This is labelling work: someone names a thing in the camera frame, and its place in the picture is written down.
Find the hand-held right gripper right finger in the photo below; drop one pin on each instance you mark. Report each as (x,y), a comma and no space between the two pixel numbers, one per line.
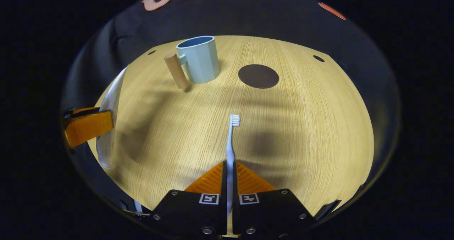
(269,211)

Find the white toothpaste tube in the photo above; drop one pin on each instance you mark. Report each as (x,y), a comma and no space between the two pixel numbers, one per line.
(110,98)

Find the white toothbrush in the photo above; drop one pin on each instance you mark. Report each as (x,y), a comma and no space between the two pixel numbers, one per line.
(230,151)

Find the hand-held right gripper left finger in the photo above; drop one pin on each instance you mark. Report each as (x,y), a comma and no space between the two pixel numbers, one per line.
(188,211)

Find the dark brown round coaster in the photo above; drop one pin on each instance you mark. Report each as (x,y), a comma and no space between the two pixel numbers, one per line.
(258,76)

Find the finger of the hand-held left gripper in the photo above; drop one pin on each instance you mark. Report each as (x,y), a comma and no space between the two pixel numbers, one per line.
(88,126)

